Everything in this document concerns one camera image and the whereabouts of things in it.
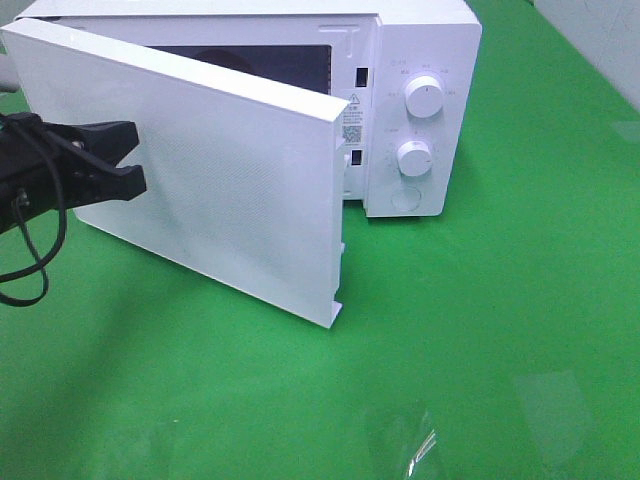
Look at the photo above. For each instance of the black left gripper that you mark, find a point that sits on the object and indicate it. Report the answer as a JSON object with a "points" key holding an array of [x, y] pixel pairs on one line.
{"points": [[30, 157]]}

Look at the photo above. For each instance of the white microwave door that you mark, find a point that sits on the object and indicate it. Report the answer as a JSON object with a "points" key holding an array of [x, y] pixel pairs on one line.
{"points": [[244, 175]]}

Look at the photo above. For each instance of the round door release button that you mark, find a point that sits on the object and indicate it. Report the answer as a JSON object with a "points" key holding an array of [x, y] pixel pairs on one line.
{"points": [[406, 199]]}

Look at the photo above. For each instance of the white microwave knob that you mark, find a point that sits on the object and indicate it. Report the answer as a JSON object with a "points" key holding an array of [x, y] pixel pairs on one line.
{"points": [[414, 158], [424, 96]]}

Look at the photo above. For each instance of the white microwave oven body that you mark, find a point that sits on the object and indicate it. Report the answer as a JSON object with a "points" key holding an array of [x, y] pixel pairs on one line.
{"points": [[301, 54]]}

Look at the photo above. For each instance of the clear plastic film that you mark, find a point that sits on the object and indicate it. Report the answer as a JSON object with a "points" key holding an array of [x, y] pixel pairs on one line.
{"points": [[402, 441]]}

